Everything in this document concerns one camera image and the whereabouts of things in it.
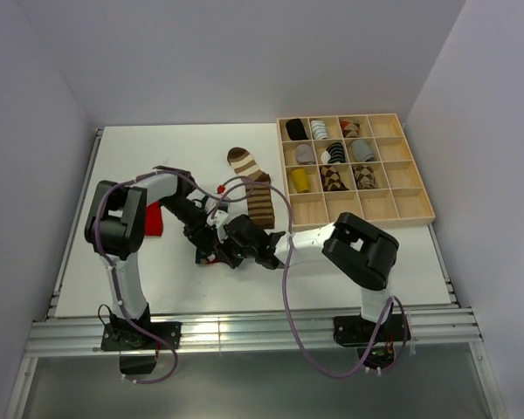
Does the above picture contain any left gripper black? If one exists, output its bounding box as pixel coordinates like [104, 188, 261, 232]
[160, 196, 213, 256]

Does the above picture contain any dark green reindeer sock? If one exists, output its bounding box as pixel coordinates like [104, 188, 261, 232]
[193, 196, 229, 265]

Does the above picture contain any brown striped sock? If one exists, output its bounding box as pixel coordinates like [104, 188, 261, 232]
[227, 147, 275, 230]

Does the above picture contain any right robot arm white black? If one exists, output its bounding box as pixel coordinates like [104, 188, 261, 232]
[217, 212, 400, 340]

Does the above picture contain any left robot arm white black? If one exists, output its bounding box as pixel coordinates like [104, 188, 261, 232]
[84, 167, 219, 348]

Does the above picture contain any red sock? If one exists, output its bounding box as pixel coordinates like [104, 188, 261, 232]
[144, 202, 163, 237]

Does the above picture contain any rolled yellow sock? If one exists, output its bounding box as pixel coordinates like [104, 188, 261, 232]
[290, 168, 311, 194]

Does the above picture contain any rolled grey beige sock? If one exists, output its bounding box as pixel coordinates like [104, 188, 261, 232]
[294, 143, 316, 165]

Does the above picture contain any rolled brown argyle sock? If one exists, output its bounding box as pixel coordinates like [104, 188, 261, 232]
[320, 165, 348, 192]

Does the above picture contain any rolled black striped sock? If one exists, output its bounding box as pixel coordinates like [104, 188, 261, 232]
[321, 141, 347, 164]

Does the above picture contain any rolled white striped sock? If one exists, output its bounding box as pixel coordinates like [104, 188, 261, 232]
[310, 120, 328, 140]

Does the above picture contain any rolled dark argyle sock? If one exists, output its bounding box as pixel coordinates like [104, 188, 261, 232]
[353, 164, 380, 190]

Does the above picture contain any wooden compartment tray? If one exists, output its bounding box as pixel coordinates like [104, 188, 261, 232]
[278, 113, 436, 230]

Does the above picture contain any rolled orange argyle sock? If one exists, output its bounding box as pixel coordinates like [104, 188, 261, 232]
[339, 119, 361, 138]

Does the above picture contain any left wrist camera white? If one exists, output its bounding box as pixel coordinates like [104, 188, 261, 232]
[206, 209, 229, 228]

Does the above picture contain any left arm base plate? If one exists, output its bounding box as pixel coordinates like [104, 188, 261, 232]
[100, 316, 182, 352]

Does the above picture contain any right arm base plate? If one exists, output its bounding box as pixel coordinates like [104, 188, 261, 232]
[333, 313, 411, 347]

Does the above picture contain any aluminium frame rail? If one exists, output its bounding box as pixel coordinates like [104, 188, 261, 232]
[24, 305, 483, 358]

